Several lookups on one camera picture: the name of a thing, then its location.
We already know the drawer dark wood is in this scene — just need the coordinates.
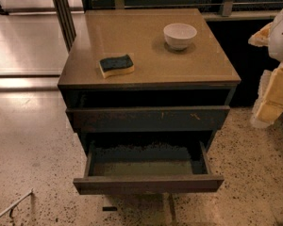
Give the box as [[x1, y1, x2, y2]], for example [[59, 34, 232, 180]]
[[74, 144, 224, 195]]

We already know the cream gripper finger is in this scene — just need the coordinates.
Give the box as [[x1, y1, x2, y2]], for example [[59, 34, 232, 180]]
[[248, 23, 272, 47]]

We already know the brown drawer cabinet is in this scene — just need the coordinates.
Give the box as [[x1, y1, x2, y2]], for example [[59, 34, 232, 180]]
[[58, 8, 240, 159]]

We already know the black tape floor marker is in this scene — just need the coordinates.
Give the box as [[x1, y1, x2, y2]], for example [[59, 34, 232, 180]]
[[102, 206, 118, 212]]

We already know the white ceramic bowl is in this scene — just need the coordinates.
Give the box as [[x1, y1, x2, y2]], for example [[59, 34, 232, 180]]
[[163, 23, 197, 50]]

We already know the yellow sponge dark scrub top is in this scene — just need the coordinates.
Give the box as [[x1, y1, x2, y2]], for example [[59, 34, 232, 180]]
[[99, 55, 135, 78]]

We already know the metal window frame post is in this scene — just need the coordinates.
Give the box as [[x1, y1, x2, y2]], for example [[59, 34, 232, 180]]
[[53, 0, 76, 51]]

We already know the top drawer dark front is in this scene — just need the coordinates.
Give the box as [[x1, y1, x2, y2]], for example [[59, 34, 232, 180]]
[[66, 105, 229, 133]]

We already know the metal rod on floor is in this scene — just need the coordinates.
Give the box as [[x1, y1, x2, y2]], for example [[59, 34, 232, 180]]
[[0, 188, 33, 218]]

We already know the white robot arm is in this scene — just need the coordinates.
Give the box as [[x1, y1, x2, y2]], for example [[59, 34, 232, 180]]
[[248, 9, 283, 128]]

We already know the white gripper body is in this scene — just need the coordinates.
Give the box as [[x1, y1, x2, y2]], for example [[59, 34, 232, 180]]
[[250, 62, 283, 128]]

